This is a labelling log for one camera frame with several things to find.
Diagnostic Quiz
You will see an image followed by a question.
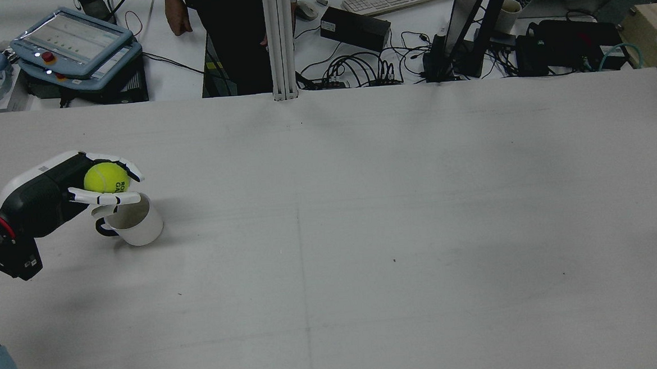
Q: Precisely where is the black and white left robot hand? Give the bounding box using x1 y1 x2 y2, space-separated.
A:
0 148 147 241

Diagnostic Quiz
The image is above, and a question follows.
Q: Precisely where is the yellow tennis ball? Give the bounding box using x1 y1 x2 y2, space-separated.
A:
83 161 131 195

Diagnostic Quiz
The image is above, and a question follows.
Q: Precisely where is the white paper cup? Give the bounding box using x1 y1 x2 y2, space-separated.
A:
493 0 524 34

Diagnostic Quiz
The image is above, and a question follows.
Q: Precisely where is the black controller box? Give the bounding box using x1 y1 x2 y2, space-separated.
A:
23 54 150 109

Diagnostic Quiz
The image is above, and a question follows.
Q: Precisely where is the blue teach pendant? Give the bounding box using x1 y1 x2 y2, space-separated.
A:
8 3 145 95

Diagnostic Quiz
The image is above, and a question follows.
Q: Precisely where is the person in dark clothes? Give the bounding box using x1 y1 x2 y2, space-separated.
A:
162 0 308 100

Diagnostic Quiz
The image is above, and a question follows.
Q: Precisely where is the computer mouse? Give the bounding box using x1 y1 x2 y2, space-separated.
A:
295 0 320 22

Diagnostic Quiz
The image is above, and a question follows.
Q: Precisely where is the black rectangular box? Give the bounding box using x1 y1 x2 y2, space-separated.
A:
319 3 393 55

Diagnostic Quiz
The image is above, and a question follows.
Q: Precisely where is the black monitor stand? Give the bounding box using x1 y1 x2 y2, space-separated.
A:
419 0 520 83

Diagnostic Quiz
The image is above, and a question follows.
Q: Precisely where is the wooden box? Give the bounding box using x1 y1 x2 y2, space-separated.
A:
617 3 657 91

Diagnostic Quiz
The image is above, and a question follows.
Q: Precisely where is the white mug with black handle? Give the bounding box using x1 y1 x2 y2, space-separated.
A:
90 190 165 249

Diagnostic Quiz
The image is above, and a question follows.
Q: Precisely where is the red thin cable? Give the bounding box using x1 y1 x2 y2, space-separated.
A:
123 10 144 38

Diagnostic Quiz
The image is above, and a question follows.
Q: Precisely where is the aluminium frame post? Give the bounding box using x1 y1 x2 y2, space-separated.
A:
262 0 300 102

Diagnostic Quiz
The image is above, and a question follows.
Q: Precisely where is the black cable bundle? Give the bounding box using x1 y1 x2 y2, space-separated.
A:
294 30 434 92

